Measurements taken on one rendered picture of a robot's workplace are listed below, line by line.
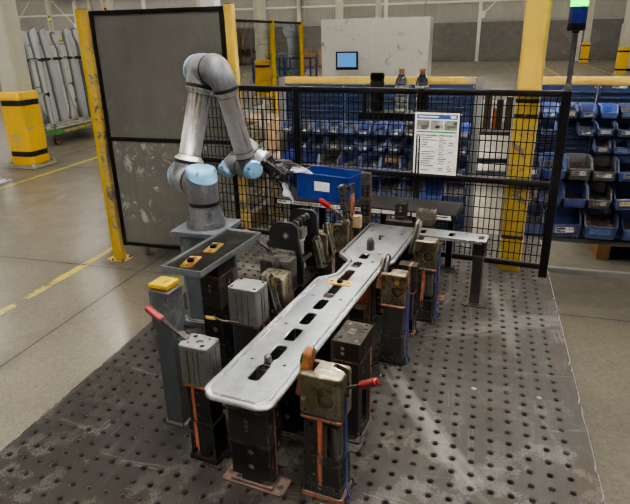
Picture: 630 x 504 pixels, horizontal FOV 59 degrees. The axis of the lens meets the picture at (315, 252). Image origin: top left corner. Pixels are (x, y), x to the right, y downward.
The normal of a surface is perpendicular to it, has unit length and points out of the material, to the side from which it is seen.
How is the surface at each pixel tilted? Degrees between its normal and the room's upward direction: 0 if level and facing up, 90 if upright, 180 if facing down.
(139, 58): 90
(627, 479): 0
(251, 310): 90
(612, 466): 0
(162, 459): 0
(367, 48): 90
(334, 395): 90
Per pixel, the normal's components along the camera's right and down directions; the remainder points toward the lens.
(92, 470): -0.02, -0.93
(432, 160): -0.39, 0.34
